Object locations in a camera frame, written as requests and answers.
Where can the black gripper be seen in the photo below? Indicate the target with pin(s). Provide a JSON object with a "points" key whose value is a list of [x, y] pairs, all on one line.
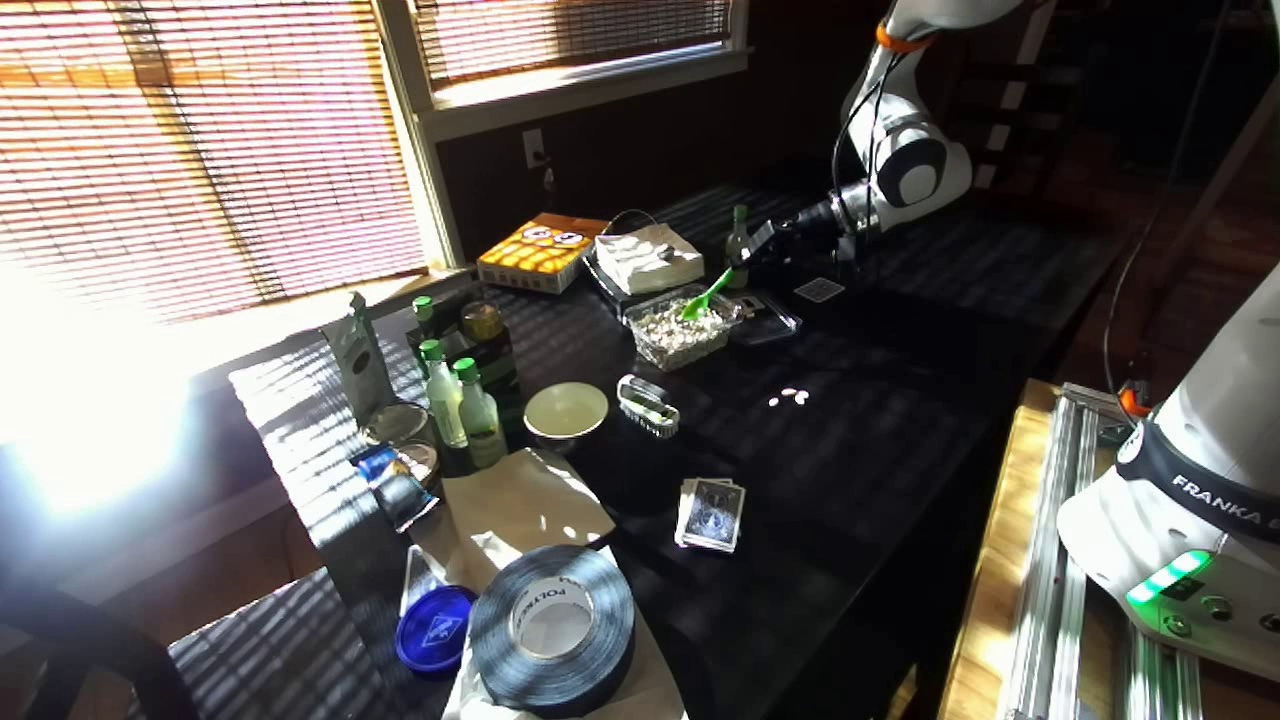
{"points": [[812, 242]]}

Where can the green plastic spoon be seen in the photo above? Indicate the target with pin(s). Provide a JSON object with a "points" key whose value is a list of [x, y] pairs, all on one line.
{"points": [[705, 297]]}

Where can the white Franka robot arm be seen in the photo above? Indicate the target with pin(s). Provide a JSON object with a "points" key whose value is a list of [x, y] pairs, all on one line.
{"points": [[923, 164]]}

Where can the clear plastic container lid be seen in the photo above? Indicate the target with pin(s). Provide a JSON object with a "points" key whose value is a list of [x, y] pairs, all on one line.
{"points": [[771, 322]]}

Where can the clear plastic seed container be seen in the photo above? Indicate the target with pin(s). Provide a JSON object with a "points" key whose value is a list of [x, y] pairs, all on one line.
{"points": [[678, 333]]}

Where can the blue bowl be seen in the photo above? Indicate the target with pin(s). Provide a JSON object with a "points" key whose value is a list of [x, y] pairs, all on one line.
{"points": [[555, 626]]}

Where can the white cardboard box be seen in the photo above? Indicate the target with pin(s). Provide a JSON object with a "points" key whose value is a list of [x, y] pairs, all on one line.
{"points": [[651, 257]]}

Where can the white pumpkin seed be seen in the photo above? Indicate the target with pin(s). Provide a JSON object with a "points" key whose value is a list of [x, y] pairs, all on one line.
{"points": [[786, 392], [774, 403], [801, 396]]}

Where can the yellow snack box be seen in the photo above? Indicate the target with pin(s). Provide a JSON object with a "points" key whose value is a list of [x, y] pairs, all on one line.
{"points": [[543, 255]]}

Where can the playing card deck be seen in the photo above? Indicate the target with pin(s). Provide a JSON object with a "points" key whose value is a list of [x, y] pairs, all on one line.
{"points": [[710, 513]]}

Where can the round dark green tin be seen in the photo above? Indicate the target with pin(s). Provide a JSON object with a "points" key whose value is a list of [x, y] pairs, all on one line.
{"points": [[482, 324]]}

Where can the narrow window blind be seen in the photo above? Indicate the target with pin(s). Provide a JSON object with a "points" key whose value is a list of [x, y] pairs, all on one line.
{"points": [[563, 35]]}

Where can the clear bottle with green cap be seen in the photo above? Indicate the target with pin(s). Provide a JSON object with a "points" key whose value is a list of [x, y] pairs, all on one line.
{"points": [[446, 403], [482, 420]]}

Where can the dark bottle with green cap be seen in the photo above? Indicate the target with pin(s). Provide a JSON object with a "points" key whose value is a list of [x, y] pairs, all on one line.
{"points": [[427, 324]]}

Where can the brown paper bag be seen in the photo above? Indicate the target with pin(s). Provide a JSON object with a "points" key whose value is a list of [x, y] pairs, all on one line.
{"points": [[520, 504]]}

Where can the gold-topped can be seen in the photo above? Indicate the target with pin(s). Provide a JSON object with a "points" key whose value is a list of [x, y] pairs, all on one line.
{"points": [[399, 425]]}

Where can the tall glass bottle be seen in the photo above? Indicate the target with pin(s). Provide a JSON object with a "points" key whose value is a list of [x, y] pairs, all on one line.
{"points": [[361, 360]]}

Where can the blue snack packet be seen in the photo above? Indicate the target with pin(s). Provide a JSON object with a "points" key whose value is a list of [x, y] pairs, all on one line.
{"points": [[402, 494]]}

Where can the blue round lid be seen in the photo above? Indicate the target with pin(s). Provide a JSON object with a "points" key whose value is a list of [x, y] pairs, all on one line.
{"points": [[434, 630]]}

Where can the wide window blind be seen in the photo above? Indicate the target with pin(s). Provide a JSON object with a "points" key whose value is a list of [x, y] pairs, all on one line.
{"points": [[201, 162]]}

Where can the black wooden chair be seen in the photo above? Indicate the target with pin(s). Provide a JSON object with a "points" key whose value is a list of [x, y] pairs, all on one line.
{"points": [[83, 644]]}

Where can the white wall outlet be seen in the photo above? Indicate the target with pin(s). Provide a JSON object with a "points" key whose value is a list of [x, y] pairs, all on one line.
{"points": [[532, 144]]}

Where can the aluminium rail bundle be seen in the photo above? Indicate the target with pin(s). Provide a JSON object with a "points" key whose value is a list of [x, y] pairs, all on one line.
{"points": [[1064, 572]]}

